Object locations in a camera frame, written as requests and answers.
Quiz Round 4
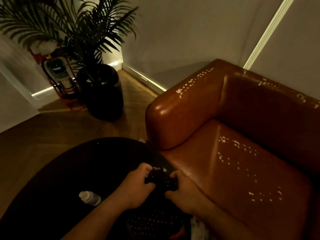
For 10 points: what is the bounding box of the black round plant pot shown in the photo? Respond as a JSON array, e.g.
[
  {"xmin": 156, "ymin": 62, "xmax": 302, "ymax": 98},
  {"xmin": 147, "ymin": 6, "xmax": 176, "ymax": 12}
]
[{"xmin": 76, "ymin": 63, "xmax": 124, "ymax": 122}]

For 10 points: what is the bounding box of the green palm plant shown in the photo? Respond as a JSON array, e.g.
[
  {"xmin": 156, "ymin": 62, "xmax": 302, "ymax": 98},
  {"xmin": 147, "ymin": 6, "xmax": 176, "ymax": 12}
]
[{"xmin": 0, "ymin": 0, "xmax": 139, "ymax": 83}]

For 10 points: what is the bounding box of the dark oval rug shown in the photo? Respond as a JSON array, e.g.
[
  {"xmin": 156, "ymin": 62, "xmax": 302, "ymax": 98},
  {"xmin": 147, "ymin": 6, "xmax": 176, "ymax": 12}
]
[{"xmin": 0, "ymin": 137, "xmax": 175, "ymax": 240}]

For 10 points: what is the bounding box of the small white plastic bottle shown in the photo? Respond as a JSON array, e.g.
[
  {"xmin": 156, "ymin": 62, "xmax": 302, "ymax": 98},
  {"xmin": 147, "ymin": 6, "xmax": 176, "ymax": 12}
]
[{"xmin": 79, "ymin": 191, "xmax": 102, "ymax": 206}]

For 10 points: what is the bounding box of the person's right hand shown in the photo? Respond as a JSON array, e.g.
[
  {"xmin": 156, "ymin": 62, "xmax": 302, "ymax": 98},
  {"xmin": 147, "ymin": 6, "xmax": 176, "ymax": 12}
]
[{"xmin": 165, "ymin": 169, "xmax": 204, "ymax": 216}]

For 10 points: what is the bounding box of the person's right forearm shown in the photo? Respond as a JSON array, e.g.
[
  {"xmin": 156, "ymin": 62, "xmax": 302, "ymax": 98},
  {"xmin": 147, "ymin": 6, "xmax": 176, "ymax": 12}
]
[{"xmin": 191, "ymin": 195, "xmax": 259, "ymax": 240}]

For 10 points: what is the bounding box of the person's left hand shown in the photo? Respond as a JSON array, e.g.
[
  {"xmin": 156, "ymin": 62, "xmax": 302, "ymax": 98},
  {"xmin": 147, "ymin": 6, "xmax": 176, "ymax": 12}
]
[{"xmin": 113, "ymin": 162, "xmax": 156, "ymax": 210}]

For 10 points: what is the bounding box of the red extinguisher stand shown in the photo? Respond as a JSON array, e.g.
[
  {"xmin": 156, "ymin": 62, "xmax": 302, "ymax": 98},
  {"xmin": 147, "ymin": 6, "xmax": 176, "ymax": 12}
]
[{"xmin": 29, "ymin": 46, "xmax": 87, "ymax": 111}]

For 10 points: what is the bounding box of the person's left forearm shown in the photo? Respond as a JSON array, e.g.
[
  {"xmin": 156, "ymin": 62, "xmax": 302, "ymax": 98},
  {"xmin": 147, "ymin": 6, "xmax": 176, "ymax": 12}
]
[{"xmin": 61, "ymin": 195, "xmax": 130, "ymax": 240}]

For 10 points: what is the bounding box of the black dotted cloth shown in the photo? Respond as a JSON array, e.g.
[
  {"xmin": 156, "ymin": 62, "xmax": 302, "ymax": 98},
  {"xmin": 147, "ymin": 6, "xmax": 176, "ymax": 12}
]
[{"xmin": 124, "ymin": 167, "xmax": 192, "ymax": 240}]

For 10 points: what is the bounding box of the brown leather sofa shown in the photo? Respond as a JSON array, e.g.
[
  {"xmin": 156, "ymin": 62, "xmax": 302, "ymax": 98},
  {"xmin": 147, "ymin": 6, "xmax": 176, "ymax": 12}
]
[{"xmin": 145, "ymin": 59, "xmax": 320, "ymax": 240}]

